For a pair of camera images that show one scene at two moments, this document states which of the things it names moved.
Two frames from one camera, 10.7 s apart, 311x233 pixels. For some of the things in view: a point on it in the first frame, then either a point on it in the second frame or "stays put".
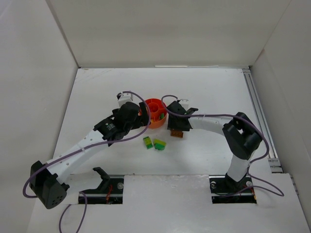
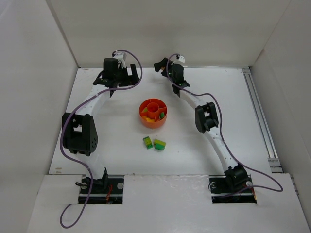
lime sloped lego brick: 158,141 stays put
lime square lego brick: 147,141 stays put
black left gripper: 142,112 to 128,75
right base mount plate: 224,190 stays put
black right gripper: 177,112 to 163,67
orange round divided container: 158,112 stays put
